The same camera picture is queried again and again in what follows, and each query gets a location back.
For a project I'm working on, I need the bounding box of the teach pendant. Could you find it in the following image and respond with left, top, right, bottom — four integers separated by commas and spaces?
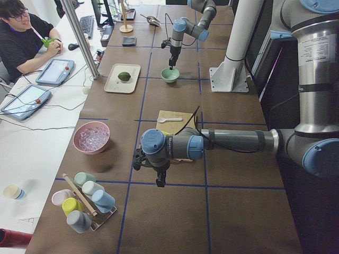
1, 84, 51, 121
35, 59, 75, 86

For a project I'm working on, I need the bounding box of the cup rack with cups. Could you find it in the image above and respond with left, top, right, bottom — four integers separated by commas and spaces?
51, 172, 117, 234

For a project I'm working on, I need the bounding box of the white plastic spoon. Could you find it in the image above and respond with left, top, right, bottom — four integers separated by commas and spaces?
157, 117, 183, 123

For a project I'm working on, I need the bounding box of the pink bowl with ice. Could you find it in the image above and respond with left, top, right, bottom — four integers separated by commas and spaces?
73, 121, 110, 155

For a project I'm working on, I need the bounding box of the green avocado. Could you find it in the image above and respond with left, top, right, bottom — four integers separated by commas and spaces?
118, 71, 131, 82

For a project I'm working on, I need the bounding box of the cream rabbit tray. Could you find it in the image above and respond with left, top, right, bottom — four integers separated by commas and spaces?
104, 63, 141, 94

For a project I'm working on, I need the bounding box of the aluminium frame post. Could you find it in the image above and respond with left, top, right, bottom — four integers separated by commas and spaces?
60, 0, 100, 80

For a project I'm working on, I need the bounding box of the upper teach pendant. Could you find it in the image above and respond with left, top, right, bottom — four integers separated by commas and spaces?
35, 59, 75, 86

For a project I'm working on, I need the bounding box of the grey folded cloth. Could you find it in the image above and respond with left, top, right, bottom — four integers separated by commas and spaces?
122, 37, 137, 47

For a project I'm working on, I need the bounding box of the red object at edge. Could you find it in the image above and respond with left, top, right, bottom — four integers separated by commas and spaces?
1, 229, 33, 249

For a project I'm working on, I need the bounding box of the black keyboard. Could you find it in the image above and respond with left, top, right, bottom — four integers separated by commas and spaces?
79, 16, 94, 39

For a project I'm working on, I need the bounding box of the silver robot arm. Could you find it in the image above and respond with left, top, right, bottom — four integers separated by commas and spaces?
133, 1, 338, 187
162, 1, 217, 70

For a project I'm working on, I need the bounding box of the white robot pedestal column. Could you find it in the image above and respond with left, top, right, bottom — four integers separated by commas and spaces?
209, 0, 264, 93

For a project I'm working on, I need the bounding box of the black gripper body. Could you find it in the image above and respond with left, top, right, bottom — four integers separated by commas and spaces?
147, 159, 171, 180
169, 45, 181, 61

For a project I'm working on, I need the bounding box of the black box with label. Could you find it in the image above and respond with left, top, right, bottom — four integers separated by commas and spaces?
100, 25, 114, 47

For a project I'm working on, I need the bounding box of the person in black shirt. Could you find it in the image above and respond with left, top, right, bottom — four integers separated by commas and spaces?
1, 1, 64, 82

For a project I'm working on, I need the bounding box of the black computer mouse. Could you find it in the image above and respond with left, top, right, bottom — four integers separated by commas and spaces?
68, 43, 79, 51

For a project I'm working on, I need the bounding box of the lower teach pendant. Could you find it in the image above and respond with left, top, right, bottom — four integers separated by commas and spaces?
1, 84, 51, 121

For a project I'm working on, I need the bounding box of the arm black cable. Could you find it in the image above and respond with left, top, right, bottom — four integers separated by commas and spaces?
164, 13, 199, 43
172, 105, 255, 154

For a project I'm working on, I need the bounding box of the paper cup blue stripe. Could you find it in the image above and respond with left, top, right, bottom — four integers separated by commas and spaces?
3, 184, 25, 200

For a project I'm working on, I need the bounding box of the mint green bowl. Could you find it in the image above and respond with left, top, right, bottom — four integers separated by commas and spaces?
161, 67, 180, 84

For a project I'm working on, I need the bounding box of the wooden mug tree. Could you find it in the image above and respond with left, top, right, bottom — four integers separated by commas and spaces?
119, 0, 133, 33

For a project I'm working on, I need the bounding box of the wooden cutting board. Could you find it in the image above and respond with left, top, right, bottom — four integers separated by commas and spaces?
155, 110, 194, 164

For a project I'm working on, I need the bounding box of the metal scoop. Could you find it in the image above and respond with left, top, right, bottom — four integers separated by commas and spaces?
140, 14, 161, 27

